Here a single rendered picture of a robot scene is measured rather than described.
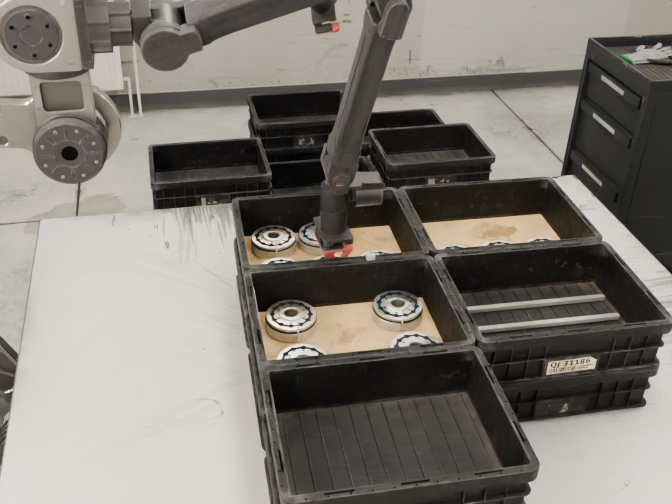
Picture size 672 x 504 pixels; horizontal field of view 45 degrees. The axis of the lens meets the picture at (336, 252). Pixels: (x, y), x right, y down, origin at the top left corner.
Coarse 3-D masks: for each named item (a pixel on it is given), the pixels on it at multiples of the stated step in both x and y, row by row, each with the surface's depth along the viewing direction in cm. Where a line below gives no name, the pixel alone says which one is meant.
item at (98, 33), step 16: (80, 0) 123; (96, 0) 128; (80, 16) 125; (96, 16) 126; (112, 16) 127; (128, 16) 128; (80, 32) 126; (96, 32) 127; (112, 32) 128; (128, 32) 128; (80, 48) 127; (96, 48) 129; (112, 48) 130
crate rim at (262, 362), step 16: (416, 256) 171; (256, 272) 164; (272, 272) 165; (448, 288) 162; (256, 304) 156; (256, 320) 151; (464, 320) 153; (256, 336) 147; (256, 352) 145; (352, 352) 144; (368, 352) 145; (384, 352) 145
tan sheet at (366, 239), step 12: (360, 228) 199; (372, 228) 199; (384, 228) 199; (360, 240) 194; (372, 240) 194; (384, 240) 195; (252, 252) 189; (300, 252) 189; (336, 252) 190; (360, 252) 190; (396, 252) 190; (252, 264) 184
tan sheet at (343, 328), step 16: (352, 304) 173; (368, 304) 173; (320, 320) 168; (336, 320) 168; (352, 320) 168; (368, 320) 168; (432, 320) 169; (320, 336) 164; (336, 336) 164; (352, 336) 164; (368, 336) 164; (384, 336) 164; (432, 336) 165; (272, 352) 159; (336, 352) 160
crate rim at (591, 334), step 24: (600, 240) 178; (624, 264) 171; (456, 288) 162; (480, 336) 149; (504, 336) 150; (528, 336) 150; (552, 336) 150; (576, 336) 151; (600, 336) 152; (624, 336) 154
